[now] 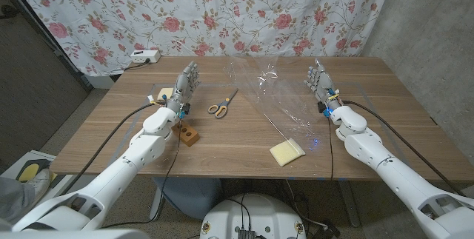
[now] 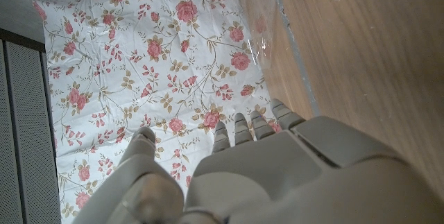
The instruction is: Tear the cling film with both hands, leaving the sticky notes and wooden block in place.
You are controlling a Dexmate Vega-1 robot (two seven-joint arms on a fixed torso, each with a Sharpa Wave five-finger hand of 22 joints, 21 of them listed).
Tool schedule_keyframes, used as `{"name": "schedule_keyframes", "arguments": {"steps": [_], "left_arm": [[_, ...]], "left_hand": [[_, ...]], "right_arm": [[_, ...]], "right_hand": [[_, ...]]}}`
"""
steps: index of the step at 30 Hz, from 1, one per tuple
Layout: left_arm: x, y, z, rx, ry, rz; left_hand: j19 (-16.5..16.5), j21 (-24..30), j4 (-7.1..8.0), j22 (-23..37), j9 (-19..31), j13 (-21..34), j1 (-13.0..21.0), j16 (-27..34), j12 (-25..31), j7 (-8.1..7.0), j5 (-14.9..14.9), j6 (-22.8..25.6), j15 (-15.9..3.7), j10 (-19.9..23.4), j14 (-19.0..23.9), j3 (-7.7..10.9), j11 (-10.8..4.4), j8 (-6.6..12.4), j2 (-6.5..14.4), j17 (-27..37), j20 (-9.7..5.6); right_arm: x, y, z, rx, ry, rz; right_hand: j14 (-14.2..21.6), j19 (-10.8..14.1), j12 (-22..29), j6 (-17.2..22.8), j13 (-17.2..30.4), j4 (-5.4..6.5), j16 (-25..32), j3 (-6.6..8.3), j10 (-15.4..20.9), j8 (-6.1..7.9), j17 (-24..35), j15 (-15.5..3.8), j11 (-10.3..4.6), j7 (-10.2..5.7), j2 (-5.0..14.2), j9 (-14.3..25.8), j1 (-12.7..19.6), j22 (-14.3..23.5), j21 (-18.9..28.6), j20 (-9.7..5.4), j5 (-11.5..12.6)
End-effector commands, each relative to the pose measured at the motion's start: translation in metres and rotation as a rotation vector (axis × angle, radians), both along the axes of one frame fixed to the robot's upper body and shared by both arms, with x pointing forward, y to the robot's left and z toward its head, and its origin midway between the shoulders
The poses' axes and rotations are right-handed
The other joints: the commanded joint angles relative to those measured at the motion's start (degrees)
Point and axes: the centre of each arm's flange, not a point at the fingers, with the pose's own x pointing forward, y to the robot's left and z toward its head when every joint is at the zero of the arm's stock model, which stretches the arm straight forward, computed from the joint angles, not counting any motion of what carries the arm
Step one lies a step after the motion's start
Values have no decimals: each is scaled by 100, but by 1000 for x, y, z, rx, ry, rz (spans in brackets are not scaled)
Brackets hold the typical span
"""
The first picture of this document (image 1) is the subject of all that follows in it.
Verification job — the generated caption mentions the yellow sponge at left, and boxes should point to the yellow sponge at left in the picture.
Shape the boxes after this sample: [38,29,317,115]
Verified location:
[156,87,175,101]

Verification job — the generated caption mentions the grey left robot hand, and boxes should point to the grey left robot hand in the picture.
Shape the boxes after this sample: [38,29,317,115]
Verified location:
[165,60,201,114]

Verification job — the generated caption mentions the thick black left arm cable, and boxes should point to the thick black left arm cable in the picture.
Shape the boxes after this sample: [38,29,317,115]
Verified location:
[59,101,167,196]

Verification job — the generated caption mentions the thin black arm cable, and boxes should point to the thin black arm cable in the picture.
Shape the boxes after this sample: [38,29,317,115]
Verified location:
[101,116,183,229]
[327,115,335,181]

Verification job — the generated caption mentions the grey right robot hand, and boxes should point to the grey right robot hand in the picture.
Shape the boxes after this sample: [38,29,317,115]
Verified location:
[303,58,341,111]

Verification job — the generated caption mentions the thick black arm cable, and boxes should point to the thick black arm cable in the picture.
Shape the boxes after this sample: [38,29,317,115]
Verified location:
[341,99,466,197]
[59,101,167,196]

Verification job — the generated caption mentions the grey yellow handled scissors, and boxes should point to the grey yellow handled scissors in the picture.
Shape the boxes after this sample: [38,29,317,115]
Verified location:
[207,87,240,120]

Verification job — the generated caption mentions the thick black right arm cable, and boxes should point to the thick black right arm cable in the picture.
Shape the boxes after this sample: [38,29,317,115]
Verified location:
[341,99,466,197]

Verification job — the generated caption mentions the black power strip cord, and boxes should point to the black power strip cord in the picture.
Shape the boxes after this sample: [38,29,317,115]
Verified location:
[124,59,151,72]

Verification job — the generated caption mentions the grey trouser leg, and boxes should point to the grey trouser leg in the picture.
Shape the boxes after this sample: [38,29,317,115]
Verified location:
[0,175,38,225]

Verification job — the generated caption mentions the yellow sponge near front edge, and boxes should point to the yellow sponge near front edge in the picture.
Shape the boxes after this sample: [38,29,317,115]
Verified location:
[269,138,307,168]

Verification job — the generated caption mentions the white mat with yellow marks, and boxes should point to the white mat with yellow marks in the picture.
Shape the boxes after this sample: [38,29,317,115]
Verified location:
[0,149,75,199]

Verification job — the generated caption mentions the black torso cable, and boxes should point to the black torso cable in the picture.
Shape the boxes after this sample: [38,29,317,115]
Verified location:
[226,193,253,231]

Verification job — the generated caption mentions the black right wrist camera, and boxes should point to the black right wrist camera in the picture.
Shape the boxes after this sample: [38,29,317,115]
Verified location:
[317,101,333,118]

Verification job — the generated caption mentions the white power strip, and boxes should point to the white power strip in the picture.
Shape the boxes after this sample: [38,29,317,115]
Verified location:
[130,49,161,64]

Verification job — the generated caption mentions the blue grey round stool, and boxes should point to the blue grey round stool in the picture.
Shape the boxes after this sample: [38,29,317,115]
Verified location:
[153,177,223,221]

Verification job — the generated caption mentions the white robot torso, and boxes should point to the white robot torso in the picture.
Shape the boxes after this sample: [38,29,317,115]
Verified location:
[199,193,307,239]

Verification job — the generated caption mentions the brown wooden block with holes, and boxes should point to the brown wooden block with holes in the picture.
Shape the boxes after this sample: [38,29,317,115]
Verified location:
[171,120,201,148]

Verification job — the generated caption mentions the white shoe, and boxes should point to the white shoe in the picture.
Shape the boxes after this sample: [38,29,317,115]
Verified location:
[25,167,53,195]

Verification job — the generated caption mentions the black power adapter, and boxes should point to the black power adapter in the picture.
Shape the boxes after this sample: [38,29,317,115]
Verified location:
[313,220,341,239]

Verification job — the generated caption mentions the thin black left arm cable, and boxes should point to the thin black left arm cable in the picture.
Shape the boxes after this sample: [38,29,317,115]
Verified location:
[101,116,183,229]

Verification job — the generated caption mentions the transparent cling film sheet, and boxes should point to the transparent cling film sheet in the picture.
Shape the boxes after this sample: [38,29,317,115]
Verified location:
[221,55,334,155]

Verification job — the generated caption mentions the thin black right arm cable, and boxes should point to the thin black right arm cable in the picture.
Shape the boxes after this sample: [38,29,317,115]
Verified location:
[327,115,335,181]

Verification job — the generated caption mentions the floral backdrop cloth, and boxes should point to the floral backdrop cloth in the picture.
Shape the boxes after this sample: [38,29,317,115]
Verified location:
[5,0,397,77]

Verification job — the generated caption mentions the grey metal table leg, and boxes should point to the grey metal table leg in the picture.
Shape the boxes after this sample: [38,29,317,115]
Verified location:
[149,186,164,221]
[338,179,362,228]

